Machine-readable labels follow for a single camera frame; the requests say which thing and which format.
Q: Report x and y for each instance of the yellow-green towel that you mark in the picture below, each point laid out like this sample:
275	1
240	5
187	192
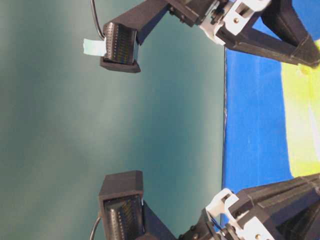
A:
301	93

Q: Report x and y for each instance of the bottom black wrist camera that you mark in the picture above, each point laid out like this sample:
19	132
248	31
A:
124	213

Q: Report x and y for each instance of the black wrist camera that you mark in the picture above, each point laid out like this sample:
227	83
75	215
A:
125	33
124	213

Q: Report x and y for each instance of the bottom black white gripper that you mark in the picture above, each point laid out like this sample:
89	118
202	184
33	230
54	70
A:
293	207

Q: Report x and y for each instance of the top black wrist camera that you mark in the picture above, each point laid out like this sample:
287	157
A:
125	33

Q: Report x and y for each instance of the top black white gripper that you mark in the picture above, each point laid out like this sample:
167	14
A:
294	44

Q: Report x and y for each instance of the light blue tape tag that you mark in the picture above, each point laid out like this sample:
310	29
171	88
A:
94	47

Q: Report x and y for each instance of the blue table cloth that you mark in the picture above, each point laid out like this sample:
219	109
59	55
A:
255	140

